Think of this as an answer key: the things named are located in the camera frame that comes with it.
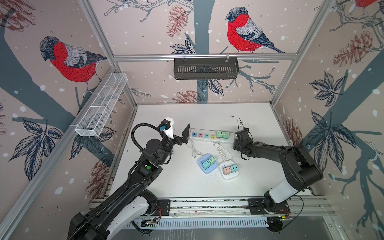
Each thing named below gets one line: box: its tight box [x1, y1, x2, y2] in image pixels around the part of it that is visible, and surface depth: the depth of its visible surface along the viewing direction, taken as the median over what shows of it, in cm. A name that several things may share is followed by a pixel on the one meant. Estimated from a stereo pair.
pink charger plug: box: [223, 166, 232, 175], surface depth 81 cm
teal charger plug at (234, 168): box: [230, 164, 239, 173], surface depth 81 cm
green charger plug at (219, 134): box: [216, 131, 223, 138], surface depth 97 cm
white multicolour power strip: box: [189, 128, 235, 143], surface depth 100 cm
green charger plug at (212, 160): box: [209, 156, 217, 165], surface depth 85 cm
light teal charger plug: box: [202, 160, 211, 170], surface depth 83 cm
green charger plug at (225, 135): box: [222, 131, 230, 139], surface depth 97 cm
